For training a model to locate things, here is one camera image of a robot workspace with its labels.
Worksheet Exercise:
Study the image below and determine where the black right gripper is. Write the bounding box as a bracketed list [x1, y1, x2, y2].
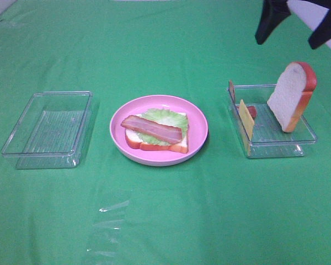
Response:
[255, 0, 331, 49]

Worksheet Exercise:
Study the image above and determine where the toy bacon strip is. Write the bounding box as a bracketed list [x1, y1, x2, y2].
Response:
[228, 80, 257, 120]
[121, 115, 183, 144]

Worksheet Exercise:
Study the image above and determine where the toy lettuce leaf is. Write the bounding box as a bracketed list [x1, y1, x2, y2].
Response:
[125, 108, 188, 147]

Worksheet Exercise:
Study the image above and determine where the toy bread slice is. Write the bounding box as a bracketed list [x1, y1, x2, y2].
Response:
[125, 109, 188, 153]
[267, 61, 317, 133]

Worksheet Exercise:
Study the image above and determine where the yellow toy cheese slice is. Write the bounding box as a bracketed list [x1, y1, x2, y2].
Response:
[239, 99, 255, 157]

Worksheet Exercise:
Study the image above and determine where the right clear plastic tray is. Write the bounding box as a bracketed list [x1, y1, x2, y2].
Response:
[227, 82, 318, 158]

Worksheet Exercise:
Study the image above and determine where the clear plastic tray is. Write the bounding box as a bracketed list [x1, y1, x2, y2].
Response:
[1, 91, 93, 169]
[227, 82, 318, 158]

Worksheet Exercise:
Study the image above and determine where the pink round plate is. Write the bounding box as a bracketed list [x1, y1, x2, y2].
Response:
[110, 95, 208, 166]

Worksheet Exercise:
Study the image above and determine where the left clear plastic tray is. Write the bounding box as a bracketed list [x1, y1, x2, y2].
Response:
[1, 91, 93, 169]

